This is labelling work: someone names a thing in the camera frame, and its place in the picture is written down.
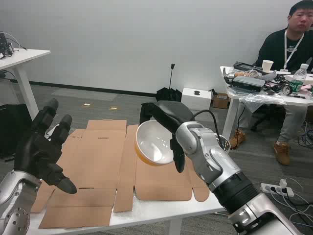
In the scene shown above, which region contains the black handheld device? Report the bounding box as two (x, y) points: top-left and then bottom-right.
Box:
(233, 62), (255, 71)

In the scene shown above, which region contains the white desk with clutter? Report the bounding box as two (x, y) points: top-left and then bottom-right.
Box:
(219, 65), (313, 140)

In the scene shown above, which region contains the white paper cup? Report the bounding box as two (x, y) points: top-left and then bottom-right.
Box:
(262, 59), (274, 73)

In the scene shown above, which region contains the white box with black logo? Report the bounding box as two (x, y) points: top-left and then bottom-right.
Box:
(181, 87), (212, 111)

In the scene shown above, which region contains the flattened brown cardboard box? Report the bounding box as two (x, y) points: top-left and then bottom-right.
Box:
(30, 118), (210, 229)

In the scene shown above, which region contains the white work table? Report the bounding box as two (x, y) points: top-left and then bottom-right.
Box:
(26, 188), (227, 235)

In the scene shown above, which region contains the black cabinet under desk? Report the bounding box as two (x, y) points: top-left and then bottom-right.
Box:
(0, 103), (33, 160)

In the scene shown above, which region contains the clear plastic wrap sheet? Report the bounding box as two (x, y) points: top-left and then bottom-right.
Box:
(239, 93), (287, 114)

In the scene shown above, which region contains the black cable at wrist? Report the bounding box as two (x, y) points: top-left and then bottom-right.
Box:
(192, 110), (221, 141)

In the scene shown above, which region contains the seated man in black sweater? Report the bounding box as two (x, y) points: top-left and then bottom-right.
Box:
(228, 0), (313, 166)

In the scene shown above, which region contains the grey rectangular electronic device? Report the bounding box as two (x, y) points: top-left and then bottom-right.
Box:
(231, 75), (266, 93)

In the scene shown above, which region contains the white side desk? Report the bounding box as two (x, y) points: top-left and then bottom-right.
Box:
(0, 48), (51, 121)

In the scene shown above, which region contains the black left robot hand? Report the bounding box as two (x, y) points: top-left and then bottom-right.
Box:
(13, 98), (78, 195)

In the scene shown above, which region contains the clear plastic water bottle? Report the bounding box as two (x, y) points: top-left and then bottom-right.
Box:
(291, 63), (309, 94)

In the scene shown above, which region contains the black device with cables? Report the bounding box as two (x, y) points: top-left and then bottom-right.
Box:
(0, 31), (28, 60)

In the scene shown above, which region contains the black folded umbrella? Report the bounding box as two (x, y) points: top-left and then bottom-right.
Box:
(156, 63), (183, 103)

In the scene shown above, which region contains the white power strip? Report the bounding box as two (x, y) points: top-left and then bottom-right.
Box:
(260, 179), (295, 197)

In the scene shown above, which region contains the small brown cardboard box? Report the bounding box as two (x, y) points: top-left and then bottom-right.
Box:
(213, 93), (230, 109)

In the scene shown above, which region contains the white and orange plastic bowl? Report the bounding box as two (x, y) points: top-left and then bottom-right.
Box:
(134, 119), (177, 167)

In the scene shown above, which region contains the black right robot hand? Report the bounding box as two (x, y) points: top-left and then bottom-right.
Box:
(139, 100), (196, 173)

